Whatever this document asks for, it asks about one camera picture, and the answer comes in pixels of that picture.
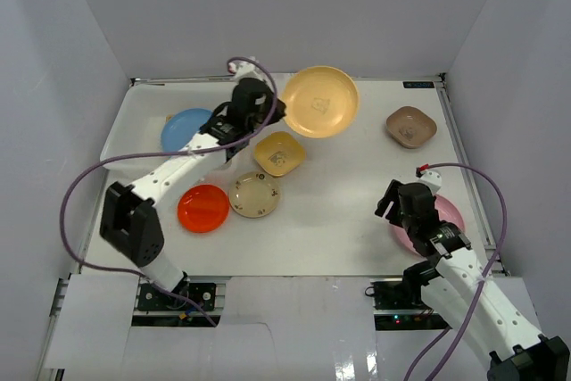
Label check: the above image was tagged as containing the pink round plate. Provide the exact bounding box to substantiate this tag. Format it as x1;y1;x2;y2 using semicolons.
391;195;466;256

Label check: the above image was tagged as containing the yellow square panda dish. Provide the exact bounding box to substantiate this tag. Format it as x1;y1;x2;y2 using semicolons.
253;131;306;178

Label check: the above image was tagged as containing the tan round plate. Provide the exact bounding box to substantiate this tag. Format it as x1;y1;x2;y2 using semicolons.
280;66;360;138

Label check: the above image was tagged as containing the brown square dish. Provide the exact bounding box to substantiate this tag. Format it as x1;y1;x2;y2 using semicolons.
385;106;438;149

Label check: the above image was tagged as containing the blue round plate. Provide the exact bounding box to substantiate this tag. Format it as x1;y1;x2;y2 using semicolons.
161;108;211;152

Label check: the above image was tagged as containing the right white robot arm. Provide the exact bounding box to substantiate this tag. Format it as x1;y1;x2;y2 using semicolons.
375;180;570;380

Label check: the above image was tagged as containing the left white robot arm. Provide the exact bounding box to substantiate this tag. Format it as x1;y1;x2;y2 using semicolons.
99;78;286;309

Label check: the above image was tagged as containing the white plastic bin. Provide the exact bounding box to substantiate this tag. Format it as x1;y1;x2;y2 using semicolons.
100;82;235;160

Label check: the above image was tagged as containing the paper sheet at back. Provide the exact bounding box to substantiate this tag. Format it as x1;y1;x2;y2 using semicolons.
248;70;336;83

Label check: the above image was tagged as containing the beige patterned small plate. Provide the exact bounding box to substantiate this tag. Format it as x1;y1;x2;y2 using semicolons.
228;171;282;219

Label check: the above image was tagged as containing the dark table label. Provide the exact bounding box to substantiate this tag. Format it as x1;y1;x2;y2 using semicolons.
402;81;434;89

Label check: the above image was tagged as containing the orange round plate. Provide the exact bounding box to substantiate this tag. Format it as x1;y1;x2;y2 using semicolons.
177;184;230;234

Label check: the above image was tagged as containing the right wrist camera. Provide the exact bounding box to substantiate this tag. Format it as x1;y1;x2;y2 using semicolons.
416;164;443;195

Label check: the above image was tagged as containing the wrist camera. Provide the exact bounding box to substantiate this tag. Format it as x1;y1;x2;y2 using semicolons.
228;57;264;81
416;164;443;195

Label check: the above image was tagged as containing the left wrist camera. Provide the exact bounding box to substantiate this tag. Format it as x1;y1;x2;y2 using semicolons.
228;57;264;81

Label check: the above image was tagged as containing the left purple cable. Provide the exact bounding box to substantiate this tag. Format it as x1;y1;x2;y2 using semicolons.
60;56;278;327

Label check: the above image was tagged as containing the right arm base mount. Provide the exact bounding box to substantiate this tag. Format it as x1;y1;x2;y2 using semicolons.
364;281;447;332

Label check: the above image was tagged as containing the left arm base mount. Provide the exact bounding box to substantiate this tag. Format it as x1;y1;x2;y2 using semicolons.
132;282;221;327

